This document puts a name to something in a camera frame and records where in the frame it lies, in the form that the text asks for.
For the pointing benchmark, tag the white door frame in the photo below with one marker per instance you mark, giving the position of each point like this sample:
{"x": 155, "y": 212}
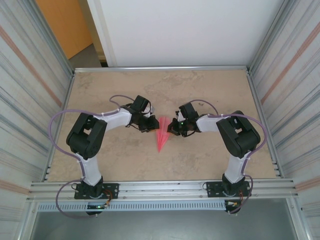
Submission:
{"x": 105, "y": 37}

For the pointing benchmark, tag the wide aluminium mounting rail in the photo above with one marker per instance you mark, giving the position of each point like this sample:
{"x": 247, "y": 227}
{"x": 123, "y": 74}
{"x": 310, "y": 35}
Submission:
{"x": 162, "y": 186}

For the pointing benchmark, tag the grey metal bottom panel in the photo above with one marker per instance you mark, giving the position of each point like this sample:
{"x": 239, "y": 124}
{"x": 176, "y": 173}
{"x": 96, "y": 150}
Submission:
{"x": 162, "y": 227}

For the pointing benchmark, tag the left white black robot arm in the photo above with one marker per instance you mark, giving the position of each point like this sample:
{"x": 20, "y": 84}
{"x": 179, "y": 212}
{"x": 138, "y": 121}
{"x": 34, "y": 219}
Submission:
{"x": 86, "y": 137}

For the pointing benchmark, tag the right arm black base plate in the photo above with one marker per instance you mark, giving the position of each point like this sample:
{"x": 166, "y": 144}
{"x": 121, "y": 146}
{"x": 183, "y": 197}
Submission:
{"x": 212, "y": 191}

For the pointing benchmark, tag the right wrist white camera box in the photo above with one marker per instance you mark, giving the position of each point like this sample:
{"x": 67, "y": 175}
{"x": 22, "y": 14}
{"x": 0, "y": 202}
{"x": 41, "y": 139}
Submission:
{"x": 180, "y": 117}

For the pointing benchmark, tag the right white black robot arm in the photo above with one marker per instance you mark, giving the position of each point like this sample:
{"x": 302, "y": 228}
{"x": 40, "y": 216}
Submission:
{"x": 240, "y": 137}

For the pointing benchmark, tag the corrugated translucent side panel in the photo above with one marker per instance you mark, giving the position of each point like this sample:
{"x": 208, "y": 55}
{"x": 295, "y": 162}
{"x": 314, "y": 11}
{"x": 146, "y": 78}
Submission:
{"x": 25, "y": 100}
{"x": 295, "y": 100}

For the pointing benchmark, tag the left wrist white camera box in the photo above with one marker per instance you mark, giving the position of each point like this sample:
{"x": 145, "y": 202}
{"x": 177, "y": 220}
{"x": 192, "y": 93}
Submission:
{"x": 152, "y": 110}

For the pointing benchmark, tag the pink paper sheet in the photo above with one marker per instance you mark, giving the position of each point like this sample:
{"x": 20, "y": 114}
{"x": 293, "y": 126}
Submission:
{"x": 162, "y": 140}

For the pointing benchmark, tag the orange door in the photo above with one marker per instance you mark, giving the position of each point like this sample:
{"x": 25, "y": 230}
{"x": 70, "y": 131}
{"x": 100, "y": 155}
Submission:
{"x": 65, "y": 25}

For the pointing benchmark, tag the short aluminium table edge rail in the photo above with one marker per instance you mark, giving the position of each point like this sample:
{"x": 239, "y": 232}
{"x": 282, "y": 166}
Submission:
{"x": 253, "y": 87}
{"x": 70, "y": 87}

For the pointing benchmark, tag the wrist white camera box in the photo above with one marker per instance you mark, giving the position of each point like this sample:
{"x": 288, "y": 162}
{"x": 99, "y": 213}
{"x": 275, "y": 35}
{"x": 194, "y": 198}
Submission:
{"x": 180, "y": 117}
{"x": 152, "y": 110}

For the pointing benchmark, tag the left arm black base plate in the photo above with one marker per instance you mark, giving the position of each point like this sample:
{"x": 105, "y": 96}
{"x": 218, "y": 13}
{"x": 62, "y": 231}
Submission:
{"x": 112, "y": 190}

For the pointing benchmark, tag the long aluminium table edge rail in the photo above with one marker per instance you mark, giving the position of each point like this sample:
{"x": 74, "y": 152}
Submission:
{"x": 162, "y": 68}

